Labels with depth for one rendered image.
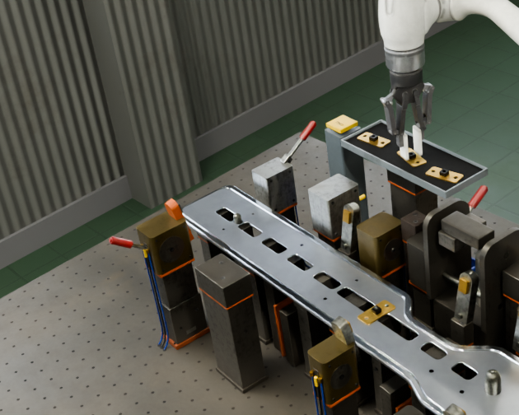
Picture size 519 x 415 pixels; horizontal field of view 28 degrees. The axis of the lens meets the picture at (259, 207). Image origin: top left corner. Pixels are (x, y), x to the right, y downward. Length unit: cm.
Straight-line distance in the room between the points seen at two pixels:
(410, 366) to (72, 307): 118
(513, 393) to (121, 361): 111
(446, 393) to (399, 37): 78
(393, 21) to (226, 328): 81
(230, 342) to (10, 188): 213
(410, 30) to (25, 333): 137
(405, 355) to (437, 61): 360
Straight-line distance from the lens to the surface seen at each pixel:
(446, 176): 243
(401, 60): 235
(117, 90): 445
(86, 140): 458
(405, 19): 230
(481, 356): 218
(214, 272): 243
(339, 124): 269
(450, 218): 224
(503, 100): 522
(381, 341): 222
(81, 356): 282
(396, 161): 251
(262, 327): 269
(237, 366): 254
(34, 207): 455
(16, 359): 289
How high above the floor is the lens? 245
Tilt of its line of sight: 33 degrees down
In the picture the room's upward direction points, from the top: 9 degrees counter-clockwise
